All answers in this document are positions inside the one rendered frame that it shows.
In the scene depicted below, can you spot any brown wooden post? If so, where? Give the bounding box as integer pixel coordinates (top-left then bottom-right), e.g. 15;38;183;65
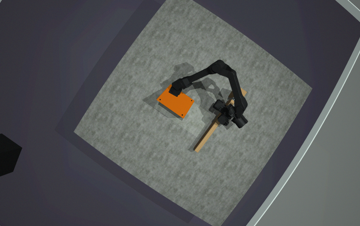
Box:
229;88;247;98

